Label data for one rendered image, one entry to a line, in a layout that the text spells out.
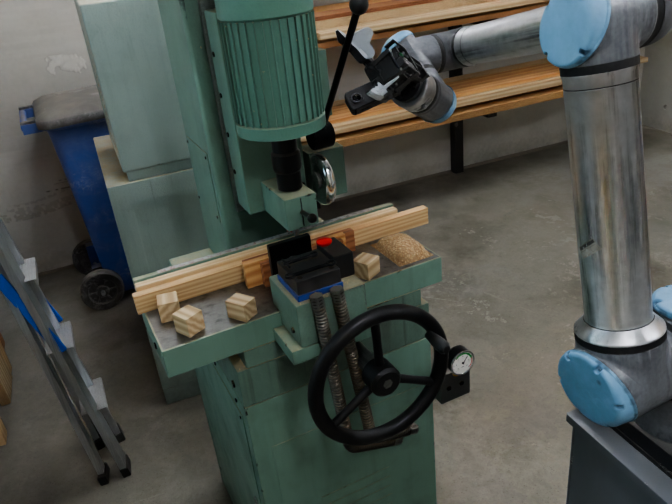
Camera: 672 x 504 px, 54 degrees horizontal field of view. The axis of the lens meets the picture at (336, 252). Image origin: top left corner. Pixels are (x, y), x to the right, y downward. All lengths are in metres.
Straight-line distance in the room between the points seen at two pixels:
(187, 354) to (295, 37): 0.60
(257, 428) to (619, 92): 0.91
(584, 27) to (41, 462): 2.16
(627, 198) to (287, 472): 0.88
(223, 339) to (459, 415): 1.27
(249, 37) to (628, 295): 0.77
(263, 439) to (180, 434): 1.06
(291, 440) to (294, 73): 0.75
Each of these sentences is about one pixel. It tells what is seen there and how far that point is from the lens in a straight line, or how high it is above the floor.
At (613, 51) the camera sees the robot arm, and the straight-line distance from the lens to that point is 1.07.
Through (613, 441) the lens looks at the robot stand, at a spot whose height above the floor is 0.55.
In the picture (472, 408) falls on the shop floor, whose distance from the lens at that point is 2.38.
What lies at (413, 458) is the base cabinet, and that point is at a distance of 1.67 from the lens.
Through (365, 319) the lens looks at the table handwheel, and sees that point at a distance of 1.12.
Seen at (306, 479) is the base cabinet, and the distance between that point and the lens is 1.53.
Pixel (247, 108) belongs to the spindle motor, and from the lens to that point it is 1.25.
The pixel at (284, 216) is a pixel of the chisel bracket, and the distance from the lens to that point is 1.33.
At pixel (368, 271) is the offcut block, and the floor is 0.92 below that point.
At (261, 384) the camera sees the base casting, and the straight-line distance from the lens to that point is 1.33.
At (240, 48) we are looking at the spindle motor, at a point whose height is 1.37.
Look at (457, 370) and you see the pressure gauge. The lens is 1.49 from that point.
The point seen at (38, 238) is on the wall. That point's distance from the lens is 3.79.
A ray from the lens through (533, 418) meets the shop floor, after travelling 2.36.
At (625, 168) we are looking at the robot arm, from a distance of 1.11.
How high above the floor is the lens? 1.56
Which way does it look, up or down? 27 degrees down
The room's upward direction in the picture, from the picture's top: 6 degrees counter-clockwise
